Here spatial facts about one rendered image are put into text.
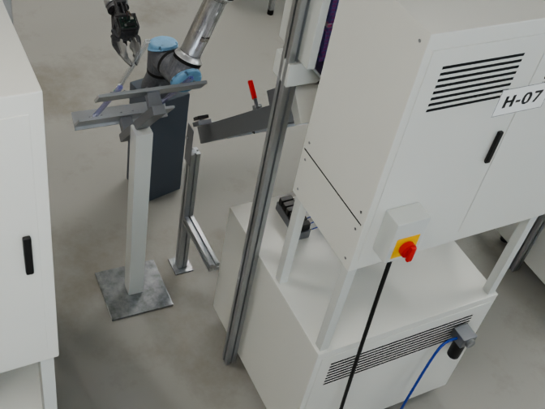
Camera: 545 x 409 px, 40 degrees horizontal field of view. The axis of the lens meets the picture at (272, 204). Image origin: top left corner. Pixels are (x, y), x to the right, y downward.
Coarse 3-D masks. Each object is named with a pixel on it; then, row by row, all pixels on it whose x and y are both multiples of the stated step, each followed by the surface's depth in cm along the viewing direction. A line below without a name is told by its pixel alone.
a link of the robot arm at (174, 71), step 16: (208, 0) 280; (224, 0) 279; (208, 16) 282; (192, 32) 286; (208, 32) 286; (192, 48) 288; (176, 64) 291; (192, 64) 290; (176, 80) 291; (192, 80) 294
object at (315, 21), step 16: (288, 0) 192; (320, 0) 179; (288, 16) 194; (320, 16) 181; (304, 32) 189; (320, 32) 185; (304, 48) 190; (304, 64) 192; (320, 64) 195; (288, 208) 257; (192, 224) 296; (288, 224) 258; (304, 224) 253; (192, 240) 293; (208, 256) 284; (176, 272) 317
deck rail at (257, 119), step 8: (248, 112) 232; (256, 112) 227; (264, 112) 222; (224, 120) 250; (232, 120) 244; (240, 120) 239; (248, 120) 233; (256, 120) 228; (264, 120) 223; (200, 128) 271; (208, 128) 264; (216, 128) 258; (224, 128) 252; (232, 128) 246; (240, 128) 240; (248, 128) 234; (256, 128) 229; (264, 128) 227; (200, 136) 273; (208, 136) 266; (216, 136) 260; (224, 136) 253
